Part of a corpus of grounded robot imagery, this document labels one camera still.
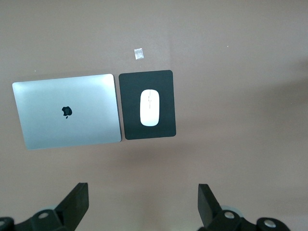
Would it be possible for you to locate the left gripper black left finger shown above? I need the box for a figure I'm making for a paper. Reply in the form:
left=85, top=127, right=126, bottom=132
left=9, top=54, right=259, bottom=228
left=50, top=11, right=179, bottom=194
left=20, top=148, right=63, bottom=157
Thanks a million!
left=14, top=182, right=90, bottom=231

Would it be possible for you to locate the black mouse pad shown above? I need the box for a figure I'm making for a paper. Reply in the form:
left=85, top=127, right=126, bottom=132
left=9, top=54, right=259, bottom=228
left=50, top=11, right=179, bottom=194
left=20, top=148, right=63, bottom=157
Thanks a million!
left=118, top=69, right=177, bottom=141

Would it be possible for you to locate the silver closed laptop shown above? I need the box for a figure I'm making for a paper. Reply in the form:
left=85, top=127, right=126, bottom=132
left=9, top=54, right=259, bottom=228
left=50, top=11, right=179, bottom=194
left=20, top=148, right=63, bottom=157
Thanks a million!
left=12, top=73, right=122, bottom=151

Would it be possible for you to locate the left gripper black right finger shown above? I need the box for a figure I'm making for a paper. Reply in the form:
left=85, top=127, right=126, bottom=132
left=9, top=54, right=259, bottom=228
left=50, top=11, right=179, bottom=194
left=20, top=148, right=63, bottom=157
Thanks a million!
left=196, top=183, right=293, bottom=231

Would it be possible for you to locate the white computer mouse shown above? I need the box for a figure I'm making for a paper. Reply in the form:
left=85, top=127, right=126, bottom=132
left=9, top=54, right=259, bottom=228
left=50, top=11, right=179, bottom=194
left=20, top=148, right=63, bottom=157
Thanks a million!
left=140, top=89, right=161, bottom=127

